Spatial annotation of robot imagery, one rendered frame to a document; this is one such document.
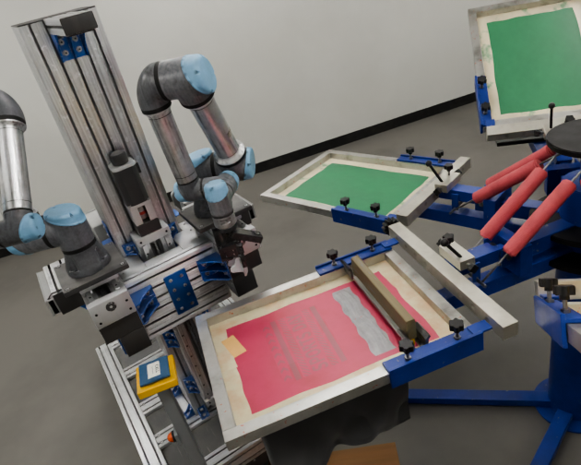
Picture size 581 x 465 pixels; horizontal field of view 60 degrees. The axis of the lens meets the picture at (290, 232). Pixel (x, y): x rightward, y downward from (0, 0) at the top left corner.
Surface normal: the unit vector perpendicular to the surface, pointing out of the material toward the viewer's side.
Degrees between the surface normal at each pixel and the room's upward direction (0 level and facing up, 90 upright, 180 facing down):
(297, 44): 90
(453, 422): 0
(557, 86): 32
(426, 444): 0
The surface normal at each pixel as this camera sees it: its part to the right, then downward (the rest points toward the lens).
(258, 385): -0.21, -0.84
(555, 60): -0.29, -0.44
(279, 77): 0.30, 0.43
